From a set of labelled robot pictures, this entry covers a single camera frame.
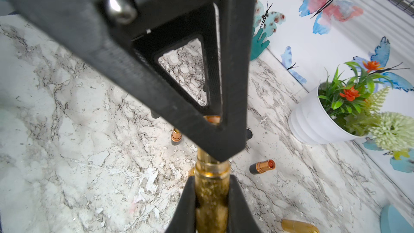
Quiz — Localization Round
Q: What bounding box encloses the black lipstick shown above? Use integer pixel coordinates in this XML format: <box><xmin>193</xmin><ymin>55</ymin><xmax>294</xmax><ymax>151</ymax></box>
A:
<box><xmin>249</xmin><ymin>159</ymin><xmax>276</xmax><ymax>175</ymax></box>
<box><xmin>171</xmin><ymin>128</ymin><xmax>182</xmax><ymax>146</ymax></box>

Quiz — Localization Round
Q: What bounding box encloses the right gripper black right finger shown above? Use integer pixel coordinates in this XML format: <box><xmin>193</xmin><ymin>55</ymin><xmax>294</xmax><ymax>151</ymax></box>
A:
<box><xmin>227</xmin><ymin>175</ymin><xmax>262</xmax><ymax>233</ymax></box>

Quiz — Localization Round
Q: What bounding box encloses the green rubber glove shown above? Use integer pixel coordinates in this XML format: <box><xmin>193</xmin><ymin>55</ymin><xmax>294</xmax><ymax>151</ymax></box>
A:
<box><xmin>250</xmin><ymin>28</ymin><xmax>270</xmax><ymax>60</ymax></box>

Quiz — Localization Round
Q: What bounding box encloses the gold lipstick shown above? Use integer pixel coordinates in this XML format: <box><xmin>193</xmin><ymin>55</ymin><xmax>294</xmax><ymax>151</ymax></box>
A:
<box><xmin>281</xmin><ymin>219</ymin><xmax>320</xmax><ymax>233</ymax></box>
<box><xmin>194</xmin><ymin>148</ymin><xmax>230</xmax><ymax>233</ymax></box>

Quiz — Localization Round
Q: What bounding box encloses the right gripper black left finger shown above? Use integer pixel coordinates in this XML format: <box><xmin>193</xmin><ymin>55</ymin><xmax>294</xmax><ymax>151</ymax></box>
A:
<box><xmin>165</xmin><ymin>176</ymin><xmax>196</xmax><ymax>233</ymax></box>

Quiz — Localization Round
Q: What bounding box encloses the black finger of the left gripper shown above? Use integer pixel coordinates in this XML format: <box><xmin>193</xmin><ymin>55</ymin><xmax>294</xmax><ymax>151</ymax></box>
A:
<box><xmin>8</xmin><ymin>0</ymin><xmax>255</xmax><ymax>161</ymax></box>

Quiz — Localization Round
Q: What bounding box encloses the black lipstick cap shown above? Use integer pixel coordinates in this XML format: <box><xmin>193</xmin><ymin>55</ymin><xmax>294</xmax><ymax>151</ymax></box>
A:
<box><xmin>246</xmin><ymin>128</ymin><xmax>253</xmax><ymax>141</ymax></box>
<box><xmin>151</xmin><ymin>110</ymin><xmax>160</xmax><ymax>119</ymax></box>

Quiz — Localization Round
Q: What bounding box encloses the potted flower plant white pot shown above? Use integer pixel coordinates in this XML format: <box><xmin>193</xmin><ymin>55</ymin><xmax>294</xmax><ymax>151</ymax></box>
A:
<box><xmin>289</xmin><ymin>60</ymin><xmax>414</xmax><ymax>159</ymax></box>

